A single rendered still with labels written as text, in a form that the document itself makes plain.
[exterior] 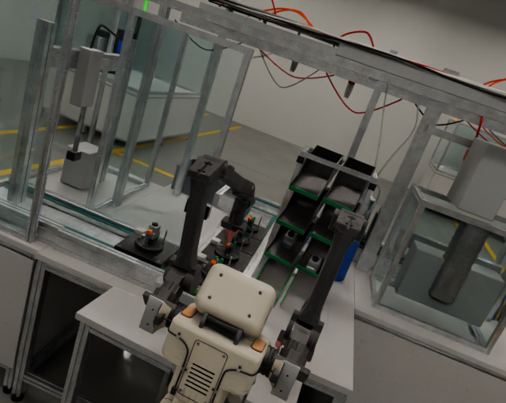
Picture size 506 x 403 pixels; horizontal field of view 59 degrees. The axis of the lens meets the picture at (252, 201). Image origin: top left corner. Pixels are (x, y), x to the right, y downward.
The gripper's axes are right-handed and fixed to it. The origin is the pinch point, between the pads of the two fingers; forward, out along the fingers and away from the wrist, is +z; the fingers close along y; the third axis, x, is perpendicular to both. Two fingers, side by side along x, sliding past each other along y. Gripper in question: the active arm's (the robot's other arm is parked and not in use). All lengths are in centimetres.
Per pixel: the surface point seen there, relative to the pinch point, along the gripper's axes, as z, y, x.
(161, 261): 26.6, 28.7, -9.7
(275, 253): 3.5, -19.3, -14.9
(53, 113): -25, 87, 2
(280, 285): 17.7, -26.9, -15.3
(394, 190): -18, -72, -128
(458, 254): -8, -109, -77
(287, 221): -12.3, -19.5, -14.9
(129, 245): 27, 47, -12
